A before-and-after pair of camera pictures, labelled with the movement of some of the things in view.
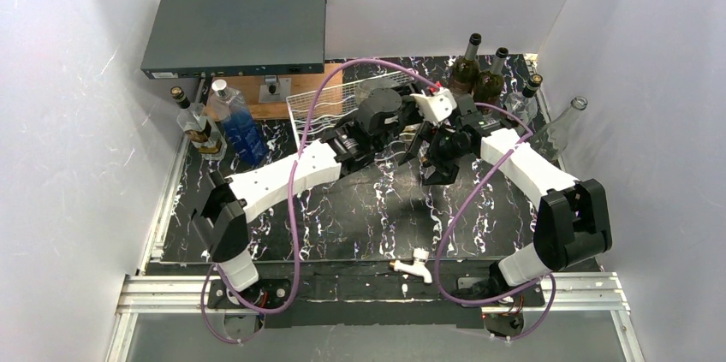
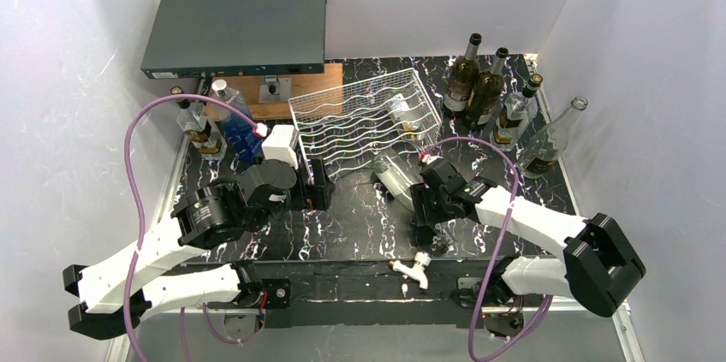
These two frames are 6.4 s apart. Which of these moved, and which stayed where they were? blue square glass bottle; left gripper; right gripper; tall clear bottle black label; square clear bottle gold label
Moved: left gripper; right gripper
Stayed: blue square glass bottle; square clear bottle gold label; tall clear bottle black label
